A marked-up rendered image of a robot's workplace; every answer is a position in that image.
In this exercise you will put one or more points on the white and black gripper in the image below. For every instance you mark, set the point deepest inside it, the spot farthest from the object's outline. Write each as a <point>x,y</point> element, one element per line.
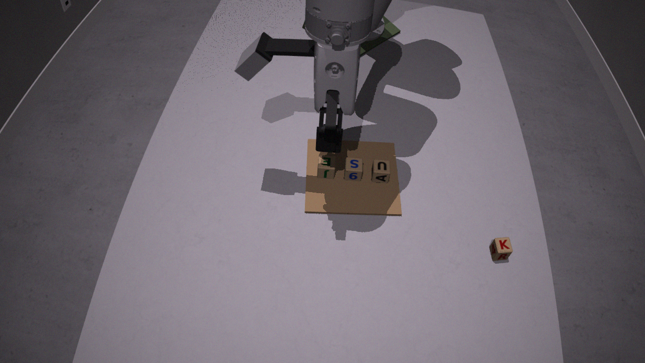
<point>336,70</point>

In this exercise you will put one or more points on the wooden letter block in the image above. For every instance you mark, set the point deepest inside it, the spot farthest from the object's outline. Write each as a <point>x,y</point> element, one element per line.
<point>381,171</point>
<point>353,169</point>
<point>326,167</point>
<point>500,249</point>

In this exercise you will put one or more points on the tan flat square mat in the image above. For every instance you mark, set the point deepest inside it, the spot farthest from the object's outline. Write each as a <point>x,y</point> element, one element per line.
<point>339,196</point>

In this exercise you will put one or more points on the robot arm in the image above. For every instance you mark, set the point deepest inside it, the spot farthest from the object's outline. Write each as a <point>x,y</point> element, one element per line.
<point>336,21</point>

